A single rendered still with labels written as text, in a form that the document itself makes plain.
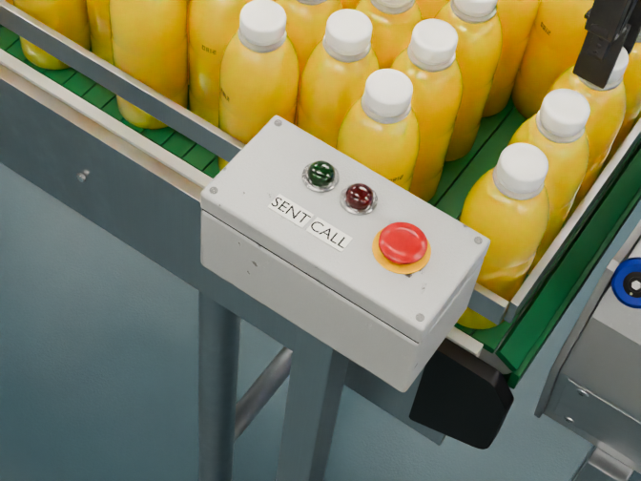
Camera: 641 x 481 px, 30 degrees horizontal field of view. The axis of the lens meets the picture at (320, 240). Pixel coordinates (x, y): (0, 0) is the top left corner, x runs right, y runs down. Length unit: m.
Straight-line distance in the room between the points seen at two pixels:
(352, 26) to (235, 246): 0.22
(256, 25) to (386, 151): 0.15
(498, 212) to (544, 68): 0.27
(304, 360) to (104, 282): 1.14
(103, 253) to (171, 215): 1.00
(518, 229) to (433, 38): 0.18
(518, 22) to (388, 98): 0.22
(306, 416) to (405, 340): 0.29
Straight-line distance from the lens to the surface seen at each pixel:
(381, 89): 0.98
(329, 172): 0.91
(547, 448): 2.09
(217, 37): 1.09
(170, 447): 2.01
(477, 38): 1.08
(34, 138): 1.30
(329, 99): 1.04
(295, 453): 1.23
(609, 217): 1.21
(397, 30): 1.08
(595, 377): 1.16
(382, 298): 0.86
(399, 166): 1.01
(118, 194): 1.25
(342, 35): 1.01
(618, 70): 1.04
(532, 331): 1.12
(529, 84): 1.22
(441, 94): 1.04
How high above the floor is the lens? 1.83
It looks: 55 degrees down
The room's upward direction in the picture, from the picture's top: 8 degrees clockwise
